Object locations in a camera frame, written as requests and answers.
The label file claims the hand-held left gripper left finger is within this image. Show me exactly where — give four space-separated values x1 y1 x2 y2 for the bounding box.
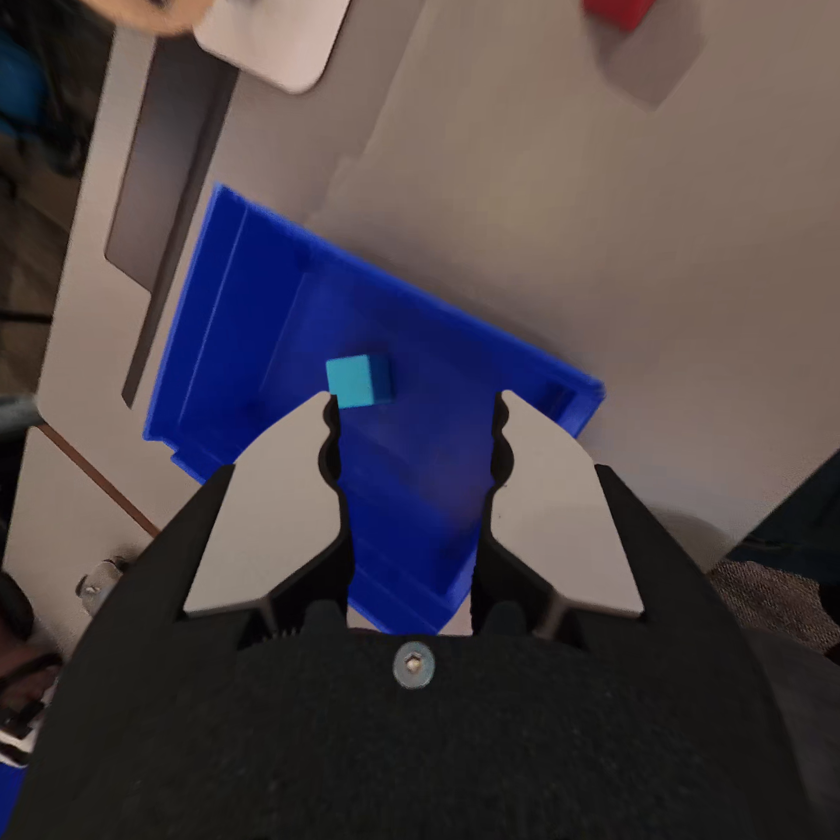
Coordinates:
184 392 355 618

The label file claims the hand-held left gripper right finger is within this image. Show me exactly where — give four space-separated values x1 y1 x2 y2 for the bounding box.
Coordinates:
471 390 645 621

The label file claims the cyan cube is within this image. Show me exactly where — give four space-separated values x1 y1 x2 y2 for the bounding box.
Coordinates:
326 354 395 409

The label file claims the blue plastic bin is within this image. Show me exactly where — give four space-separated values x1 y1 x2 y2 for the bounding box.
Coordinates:
0 764 27 840
142 184 606 636

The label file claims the red cube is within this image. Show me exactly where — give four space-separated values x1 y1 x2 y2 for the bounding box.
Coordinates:
583 0 657 32

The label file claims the grey desk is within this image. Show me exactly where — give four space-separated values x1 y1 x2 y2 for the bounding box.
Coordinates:
36 0 840 637

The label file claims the grey table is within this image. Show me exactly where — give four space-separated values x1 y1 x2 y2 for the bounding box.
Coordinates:
0 427 161 657

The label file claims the person's blue jeans leg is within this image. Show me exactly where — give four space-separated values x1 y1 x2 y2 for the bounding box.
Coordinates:
728 453 840 572

